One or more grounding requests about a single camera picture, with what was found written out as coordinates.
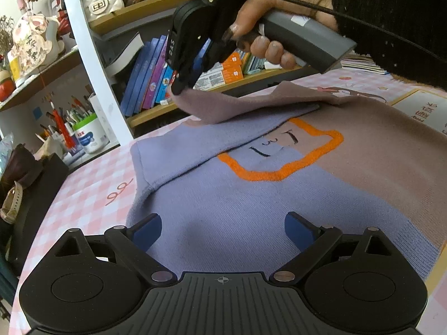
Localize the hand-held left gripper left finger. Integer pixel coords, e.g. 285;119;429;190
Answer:
42;213;175;287

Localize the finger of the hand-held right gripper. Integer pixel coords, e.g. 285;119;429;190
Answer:
200;38;230;75
173;54;211;96

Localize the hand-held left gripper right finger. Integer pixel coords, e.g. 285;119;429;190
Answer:
269;211;406;285

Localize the purple and mauve sweater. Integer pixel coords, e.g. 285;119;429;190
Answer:
126;81;447;281

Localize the person's right forearm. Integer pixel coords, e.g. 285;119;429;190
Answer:
323;0;447;91

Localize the person's right hand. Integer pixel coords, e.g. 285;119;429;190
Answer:
227;0;339;71

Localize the orange white toothpaste box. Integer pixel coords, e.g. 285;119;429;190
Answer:
221;51;246;71
194;64;244;90

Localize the row of children's books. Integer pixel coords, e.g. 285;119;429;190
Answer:
120;35;266;116

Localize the thick black paperback book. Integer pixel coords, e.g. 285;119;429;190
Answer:
105;32;144;77

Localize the pink cartoon desk mat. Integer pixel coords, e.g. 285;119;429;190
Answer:
10;68;447;335

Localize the white wooden bookshelf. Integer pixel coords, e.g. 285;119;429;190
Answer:
0;0;325;140

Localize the white blue label pot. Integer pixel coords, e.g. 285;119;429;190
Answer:
73;112;110;154

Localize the black bag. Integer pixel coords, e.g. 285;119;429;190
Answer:
0;154;70;277

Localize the bunch of pens and pencils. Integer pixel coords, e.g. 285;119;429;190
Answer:
35;92;97;137

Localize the red tassel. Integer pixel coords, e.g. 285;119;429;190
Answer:
51;101;76;148

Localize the dark brown cloth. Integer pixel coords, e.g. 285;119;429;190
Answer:
0;143;44;196

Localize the stack of paper booklets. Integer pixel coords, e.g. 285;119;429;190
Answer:
340;54;390;75

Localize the white ceramic ornament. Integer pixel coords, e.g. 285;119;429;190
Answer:
10;12;62;78

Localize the clear plastic bag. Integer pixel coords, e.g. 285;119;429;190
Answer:
0;133;15;168

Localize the red round doll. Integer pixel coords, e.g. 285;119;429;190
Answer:
0;70;16;102

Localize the beige strap wristwatch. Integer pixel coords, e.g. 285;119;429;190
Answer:
0;181;23;222

